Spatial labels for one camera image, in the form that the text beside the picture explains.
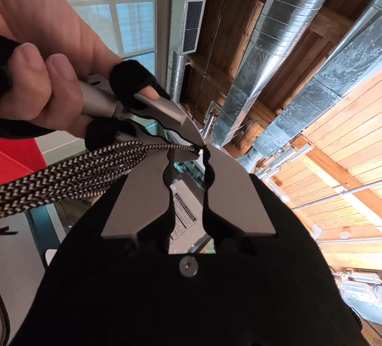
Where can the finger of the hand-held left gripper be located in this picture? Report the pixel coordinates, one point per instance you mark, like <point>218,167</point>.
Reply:
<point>186,156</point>
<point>176,119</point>

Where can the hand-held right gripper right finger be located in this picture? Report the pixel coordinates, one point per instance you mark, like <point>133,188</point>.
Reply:
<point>235,202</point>

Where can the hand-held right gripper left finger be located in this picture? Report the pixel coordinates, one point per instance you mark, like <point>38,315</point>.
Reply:
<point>134,202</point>

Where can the person's left hand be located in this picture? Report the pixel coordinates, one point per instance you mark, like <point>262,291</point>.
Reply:
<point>44,23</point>

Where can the white printed notice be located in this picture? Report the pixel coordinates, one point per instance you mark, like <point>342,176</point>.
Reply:
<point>186,217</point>

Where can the white framed window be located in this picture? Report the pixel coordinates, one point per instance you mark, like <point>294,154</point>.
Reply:
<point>134,23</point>

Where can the thin dark conduit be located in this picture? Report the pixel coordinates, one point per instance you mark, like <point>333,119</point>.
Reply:
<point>215,38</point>

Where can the white vent grille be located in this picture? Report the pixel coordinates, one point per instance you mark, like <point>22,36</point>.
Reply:
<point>192,26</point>

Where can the red panel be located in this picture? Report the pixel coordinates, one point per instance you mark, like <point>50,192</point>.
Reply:
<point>18,160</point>

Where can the long metal pipe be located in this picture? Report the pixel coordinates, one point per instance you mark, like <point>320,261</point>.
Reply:
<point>337,195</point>

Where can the narrow silver round duct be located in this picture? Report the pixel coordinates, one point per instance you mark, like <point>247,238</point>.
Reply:
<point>176,77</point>

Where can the large silver air duct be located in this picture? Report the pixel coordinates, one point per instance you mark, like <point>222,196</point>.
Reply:
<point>283,17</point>

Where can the foil wrapped rectangular duct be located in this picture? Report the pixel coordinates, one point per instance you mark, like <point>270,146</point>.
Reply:
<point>343,68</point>

